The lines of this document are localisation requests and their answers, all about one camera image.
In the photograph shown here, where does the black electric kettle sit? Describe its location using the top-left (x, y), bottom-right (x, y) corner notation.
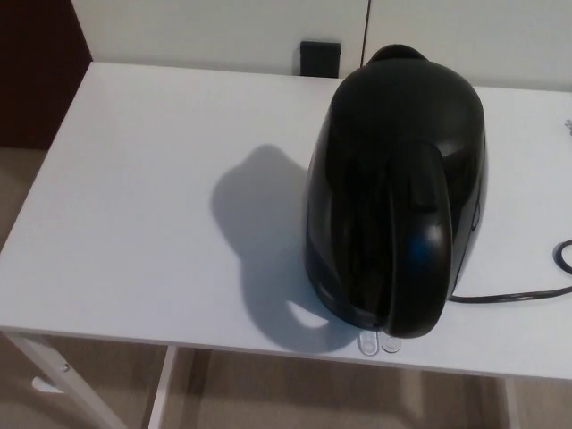
top-left (303, 43), bottom-right (488, 339)

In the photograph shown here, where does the black cabinet handle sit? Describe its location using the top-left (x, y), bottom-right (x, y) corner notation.
top-left (299, 40), bottom-right (343, 78)

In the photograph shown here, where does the round clear kettle switch tab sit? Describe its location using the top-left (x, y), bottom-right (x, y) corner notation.
top-left (378, 333), bottom-right (402, 354)

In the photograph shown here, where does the black kettle power cable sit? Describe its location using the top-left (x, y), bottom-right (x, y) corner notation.
top-left (449, 239), bottom-right (572, 305)

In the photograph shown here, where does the white metal-frame table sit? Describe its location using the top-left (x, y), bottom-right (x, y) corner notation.
top-left (0, 61), bottom-right (572, 429)

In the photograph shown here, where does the dark red wall panel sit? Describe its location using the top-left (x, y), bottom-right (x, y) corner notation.
top-left (0, 0), bottom-right (94, 151)

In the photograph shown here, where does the long clear kettle switch tab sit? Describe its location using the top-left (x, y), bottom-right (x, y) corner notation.
top-left (356, 331), bottom-right (379, 357)

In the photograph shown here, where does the white cabinet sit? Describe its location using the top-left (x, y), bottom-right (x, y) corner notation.
top-left (84, 0), bottom-right (572, 90)

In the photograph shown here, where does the white table leg hook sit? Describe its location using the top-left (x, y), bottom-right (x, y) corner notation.
top-left (30, 376), bottom-right (63, 395)

